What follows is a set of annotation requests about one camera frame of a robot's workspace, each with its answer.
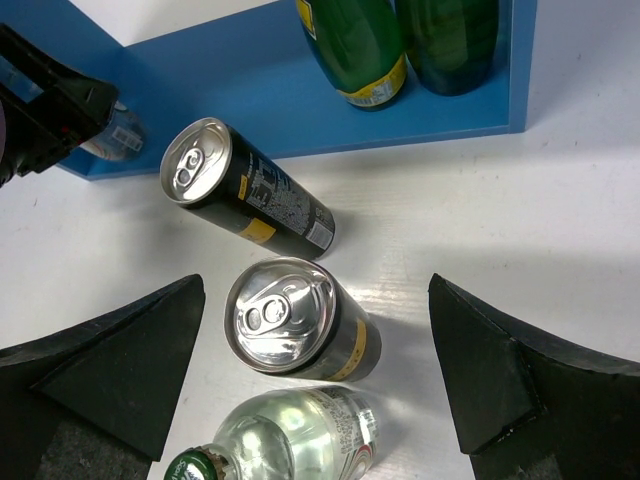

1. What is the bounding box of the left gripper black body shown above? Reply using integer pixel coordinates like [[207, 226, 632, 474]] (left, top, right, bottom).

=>
[[1, 23, 119, 184]]

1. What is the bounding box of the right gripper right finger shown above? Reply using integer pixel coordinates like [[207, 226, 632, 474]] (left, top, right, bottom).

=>
[[428, 274, 639, 479]]

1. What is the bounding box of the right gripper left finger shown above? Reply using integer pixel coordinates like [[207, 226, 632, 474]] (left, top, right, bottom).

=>
[[1, 274, 205, 479]]

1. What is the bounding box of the clear Chang bottle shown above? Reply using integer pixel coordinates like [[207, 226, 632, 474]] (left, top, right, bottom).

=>
[[164, 385, 380, 480], [80, 101, 146, 162]]

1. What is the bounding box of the black can near shelf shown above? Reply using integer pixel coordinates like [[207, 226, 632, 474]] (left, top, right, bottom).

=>
[[160, 117, 336, 260]]

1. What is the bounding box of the blue and yellow wooden shelf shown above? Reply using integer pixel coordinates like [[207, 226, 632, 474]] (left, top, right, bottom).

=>
[[1, 1, 537, 180]]

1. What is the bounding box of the black yellow can right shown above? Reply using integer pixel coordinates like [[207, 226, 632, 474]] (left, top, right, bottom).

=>
[[224, 257, 382, 382]]

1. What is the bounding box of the green bottle yellow label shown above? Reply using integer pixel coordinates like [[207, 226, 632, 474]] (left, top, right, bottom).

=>
[[295, 0, 408, 111]]

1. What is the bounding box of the green Perrier bottle red label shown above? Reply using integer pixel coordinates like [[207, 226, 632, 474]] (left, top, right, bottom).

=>
[[395, 0, 500, 96]]

